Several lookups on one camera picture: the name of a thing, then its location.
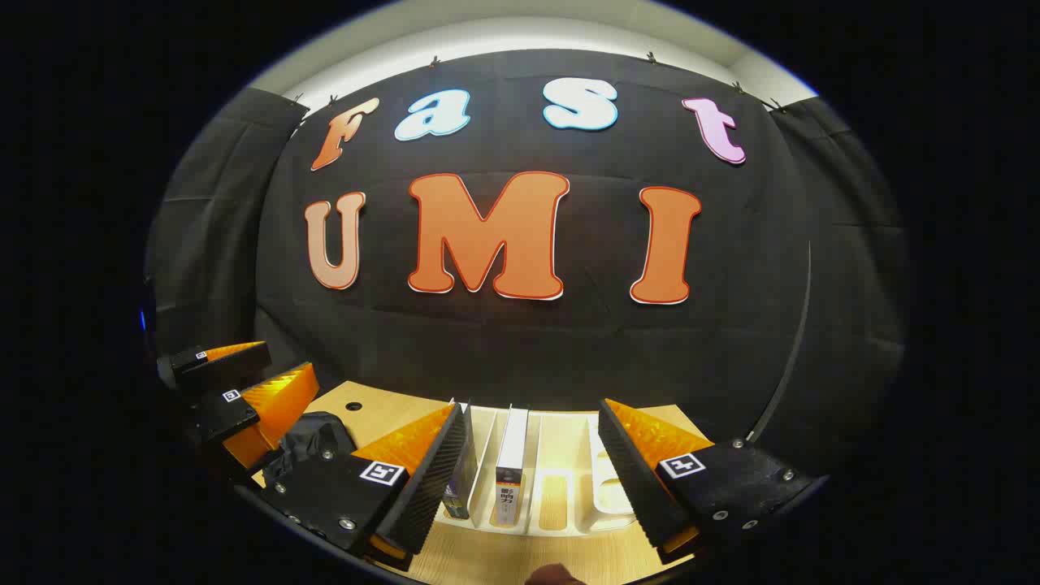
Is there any blue cover book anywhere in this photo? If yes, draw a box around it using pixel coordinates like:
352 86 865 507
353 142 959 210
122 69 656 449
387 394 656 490
443 404 482 521

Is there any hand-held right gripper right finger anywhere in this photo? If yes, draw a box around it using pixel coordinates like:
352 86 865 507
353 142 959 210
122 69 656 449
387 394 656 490
598 398 828 566

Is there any white grey book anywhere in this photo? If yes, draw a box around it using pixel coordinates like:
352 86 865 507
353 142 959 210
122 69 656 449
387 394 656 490
494 405 531 527

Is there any thin black strip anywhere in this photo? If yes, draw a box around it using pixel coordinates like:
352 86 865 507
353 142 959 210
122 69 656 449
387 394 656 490
746 240 813 444

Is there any white plastic bookshelf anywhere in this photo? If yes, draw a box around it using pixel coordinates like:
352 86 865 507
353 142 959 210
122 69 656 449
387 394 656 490
435 398 651 537

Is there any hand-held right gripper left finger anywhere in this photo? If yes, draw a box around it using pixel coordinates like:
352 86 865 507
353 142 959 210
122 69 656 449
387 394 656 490
258 402 479 570

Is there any black schoolbag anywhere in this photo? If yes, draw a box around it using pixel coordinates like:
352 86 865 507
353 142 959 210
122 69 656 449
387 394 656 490
258 411 358 488

